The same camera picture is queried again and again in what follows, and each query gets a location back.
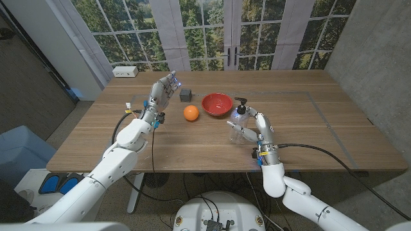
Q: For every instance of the red bowl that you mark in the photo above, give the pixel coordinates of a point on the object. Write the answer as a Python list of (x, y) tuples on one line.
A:
[(217, 103)]

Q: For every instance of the clear pump dispenser bottle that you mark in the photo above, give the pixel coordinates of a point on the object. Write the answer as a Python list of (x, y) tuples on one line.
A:
[(239, 120)]

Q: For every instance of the orange fruit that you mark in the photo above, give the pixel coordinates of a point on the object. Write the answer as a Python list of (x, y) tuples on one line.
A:
[(191, 113)]

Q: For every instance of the blue storage bin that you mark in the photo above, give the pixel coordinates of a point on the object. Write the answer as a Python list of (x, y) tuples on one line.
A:
[(22, 154)]

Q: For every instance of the white power strip box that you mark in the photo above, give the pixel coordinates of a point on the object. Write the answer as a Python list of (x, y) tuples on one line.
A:
[(125, 71)]

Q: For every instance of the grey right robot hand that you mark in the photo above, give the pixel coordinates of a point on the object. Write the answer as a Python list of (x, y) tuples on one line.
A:
[(265, 131)]

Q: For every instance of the white table leg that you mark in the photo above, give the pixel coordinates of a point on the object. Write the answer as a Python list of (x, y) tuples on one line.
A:
[(135, 192)]

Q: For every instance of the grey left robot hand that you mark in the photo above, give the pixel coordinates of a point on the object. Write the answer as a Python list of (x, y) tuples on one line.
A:
[(159, 96)]

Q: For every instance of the black round floor fan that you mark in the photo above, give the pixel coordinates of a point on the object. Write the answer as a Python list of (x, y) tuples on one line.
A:
[(156, 179)]

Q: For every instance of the blue foot pedal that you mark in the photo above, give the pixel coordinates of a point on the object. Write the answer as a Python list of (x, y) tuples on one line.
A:
[(69, 183), (49, 184)]

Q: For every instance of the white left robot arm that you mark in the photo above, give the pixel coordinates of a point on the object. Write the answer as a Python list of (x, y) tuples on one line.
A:
[(102, 176)]

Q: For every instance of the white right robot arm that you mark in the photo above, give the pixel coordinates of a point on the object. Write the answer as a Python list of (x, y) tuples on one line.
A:
[(298, 199)]

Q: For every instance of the white floor platform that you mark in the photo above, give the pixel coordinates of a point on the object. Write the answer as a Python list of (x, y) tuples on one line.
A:
[(29, 186)]

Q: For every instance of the dark grey block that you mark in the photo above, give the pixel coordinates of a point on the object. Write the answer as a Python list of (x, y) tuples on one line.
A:
[(185, 95)]

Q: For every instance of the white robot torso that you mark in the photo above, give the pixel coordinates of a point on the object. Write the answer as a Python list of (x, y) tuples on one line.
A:
[(218, 208)]

